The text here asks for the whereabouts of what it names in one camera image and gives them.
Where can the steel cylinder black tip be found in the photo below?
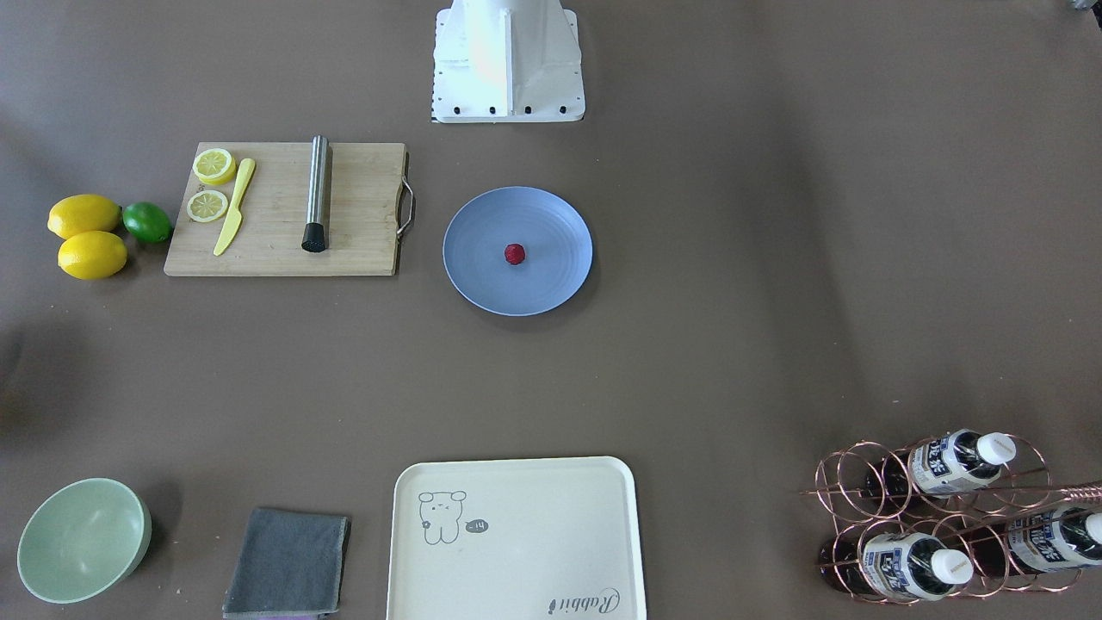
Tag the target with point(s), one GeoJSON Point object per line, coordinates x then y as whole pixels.
{"type": "Point", "coordinates": [315, 235]}

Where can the yellow lemon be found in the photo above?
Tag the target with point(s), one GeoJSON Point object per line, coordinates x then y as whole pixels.
{"type": "Point", "coordinates": [81, 213]}
{"type": "Point", "coordinates": [92, 255]}

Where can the copper wire bottle rack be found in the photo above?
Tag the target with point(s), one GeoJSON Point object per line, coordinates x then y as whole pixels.
{"type": "Point", "coordinates": [1024, 487]}

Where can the yellow lemon lower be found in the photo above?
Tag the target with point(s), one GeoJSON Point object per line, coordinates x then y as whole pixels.
{"type": "Point", "coordinates": [92, 255]}

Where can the blue round plate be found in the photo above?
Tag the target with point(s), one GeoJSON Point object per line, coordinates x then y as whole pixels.
{"type": "Point", "coordinates": [557, 240]}

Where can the grey folded cloth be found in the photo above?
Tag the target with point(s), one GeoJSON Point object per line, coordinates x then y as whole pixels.
{"type": "Point", "coordinates": [290, 565]}

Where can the red strawberry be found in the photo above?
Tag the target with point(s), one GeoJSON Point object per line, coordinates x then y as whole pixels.
{"type": "Point", "coordinates": [515, 254]}

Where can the lemon slice lower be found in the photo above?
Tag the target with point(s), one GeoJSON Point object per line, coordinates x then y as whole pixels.
{"type": "Point", "coordinates": [207, 206]}

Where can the yellow lemon upper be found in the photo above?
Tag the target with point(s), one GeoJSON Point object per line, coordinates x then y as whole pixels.
{"type": "Point", "coordinates": [81, 213]}

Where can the bottle lower in rack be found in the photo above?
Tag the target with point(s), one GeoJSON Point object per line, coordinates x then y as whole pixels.
{"type": "Point", "coordinates": [895, 568]}
{"type": "Point", "coordinates": [1043, 542]}

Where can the yellow plastic knife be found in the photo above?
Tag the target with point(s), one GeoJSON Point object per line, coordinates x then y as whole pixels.
{"type": "Point", "coordinates": [234, 217]}

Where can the lemon slice upper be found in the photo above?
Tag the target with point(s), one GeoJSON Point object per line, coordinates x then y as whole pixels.
{"type": "Point", "coordinates": [214, 166]}

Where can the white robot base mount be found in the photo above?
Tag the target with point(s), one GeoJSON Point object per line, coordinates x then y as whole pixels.
{"type": "Point", "coordinates": [507, 62]}

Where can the lemon slice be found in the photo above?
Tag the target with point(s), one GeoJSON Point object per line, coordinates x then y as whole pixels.
{"type": "Point", "coordinates": [214, 166]}
{"type": "Point", "coordinates": [207, 206]}

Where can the bottle upper in rack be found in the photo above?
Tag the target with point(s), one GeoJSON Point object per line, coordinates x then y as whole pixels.
{"type": "Point", "coordinates": [957, 462]}

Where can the green lime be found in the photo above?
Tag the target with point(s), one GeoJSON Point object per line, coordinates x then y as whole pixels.
{"type": "Point", "coordinates": [147, 222]}

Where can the wooden cutting board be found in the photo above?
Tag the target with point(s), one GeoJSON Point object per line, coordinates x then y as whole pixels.
{"type": "Point", "coordinates": [364, 217]}

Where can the light green bowl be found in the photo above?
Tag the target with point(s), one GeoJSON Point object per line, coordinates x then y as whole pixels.
{"type": "Point", "coordinates": [83, 540]}

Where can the bottle in rack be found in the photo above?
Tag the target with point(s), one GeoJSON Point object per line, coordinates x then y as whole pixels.
{"type": "Point", "coordinates": [957, 462]}
{"type": "Point", "coordinates": [1043, 542]}
{"type": "Point", "coordinates": [895, 568]}

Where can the cream rectangular tray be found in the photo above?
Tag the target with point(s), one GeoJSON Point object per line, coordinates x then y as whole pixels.
{"type": "Point", "coordinates": [546, 538]}

